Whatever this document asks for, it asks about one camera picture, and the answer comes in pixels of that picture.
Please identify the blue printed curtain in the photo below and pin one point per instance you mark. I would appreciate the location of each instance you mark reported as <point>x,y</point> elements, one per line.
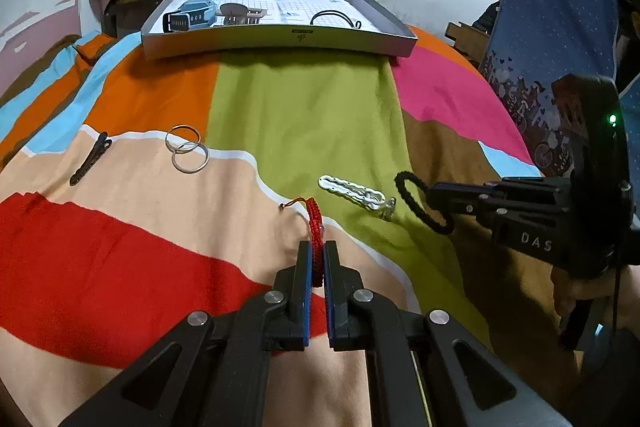
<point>550,7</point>

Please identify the printed paper sheet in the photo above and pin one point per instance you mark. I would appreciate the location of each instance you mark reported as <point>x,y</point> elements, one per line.
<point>295,9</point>

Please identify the black hair clip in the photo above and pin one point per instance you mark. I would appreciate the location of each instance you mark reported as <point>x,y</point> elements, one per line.
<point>90,159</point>

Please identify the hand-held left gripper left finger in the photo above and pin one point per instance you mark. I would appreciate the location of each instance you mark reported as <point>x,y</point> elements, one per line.
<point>306,297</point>

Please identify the blue smartwatch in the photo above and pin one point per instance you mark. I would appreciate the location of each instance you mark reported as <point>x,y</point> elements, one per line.
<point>197,9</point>

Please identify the brown wooden furniture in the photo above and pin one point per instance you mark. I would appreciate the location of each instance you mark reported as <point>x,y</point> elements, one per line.
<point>465,42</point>

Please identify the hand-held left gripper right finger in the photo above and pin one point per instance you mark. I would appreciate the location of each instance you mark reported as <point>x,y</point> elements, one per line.
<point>329,302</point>

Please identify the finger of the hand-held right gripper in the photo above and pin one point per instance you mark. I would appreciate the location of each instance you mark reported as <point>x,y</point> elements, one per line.
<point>465,192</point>
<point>475,208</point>

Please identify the grey cardboard tray box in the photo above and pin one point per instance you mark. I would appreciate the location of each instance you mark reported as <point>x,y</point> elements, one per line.
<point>280,43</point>

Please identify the person's right hand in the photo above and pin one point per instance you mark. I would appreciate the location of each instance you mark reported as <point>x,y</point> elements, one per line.
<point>562,294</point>

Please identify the colourful patchwork blanket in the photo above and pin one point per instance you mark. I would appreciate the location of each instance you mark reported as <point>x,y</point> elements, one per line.
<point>310,107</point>

